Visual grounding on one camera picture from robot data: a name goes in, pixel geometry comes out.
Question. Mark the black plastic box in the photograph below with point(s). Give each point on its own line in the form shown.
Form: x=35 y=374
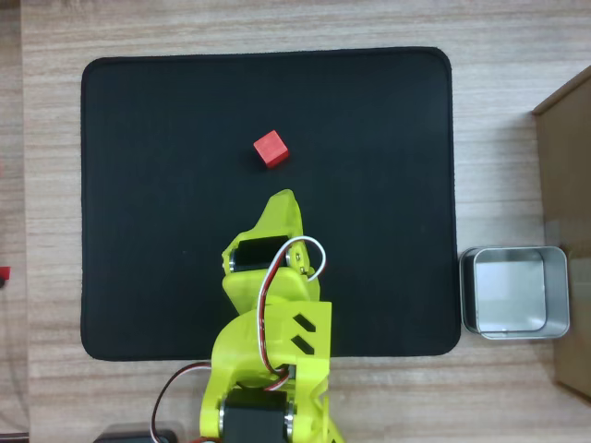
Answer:
x=134 y=434

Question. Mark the yellow-green robot arm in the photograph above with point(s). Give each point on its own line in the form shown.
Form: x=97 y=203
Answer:
x=240 y=341

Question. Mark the red and black clamp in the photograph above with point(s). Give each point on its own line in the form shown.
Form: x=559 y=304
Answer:
x=4 y=275

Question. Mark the square metal tin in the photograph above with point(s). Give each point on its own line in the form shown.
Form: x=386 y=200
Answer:
x=508 y=286

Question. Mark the small red cube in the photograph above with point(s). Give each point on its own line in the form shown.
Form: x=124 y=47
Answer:
x=270 y=147

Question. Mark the black rectangular desk mat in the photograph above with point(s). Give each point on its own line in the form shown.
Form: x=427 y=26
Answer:
x=161 y=184

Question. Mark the brown cardboard box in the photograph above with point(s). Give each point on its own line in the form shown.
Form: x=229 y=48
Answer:
x=568 y=184

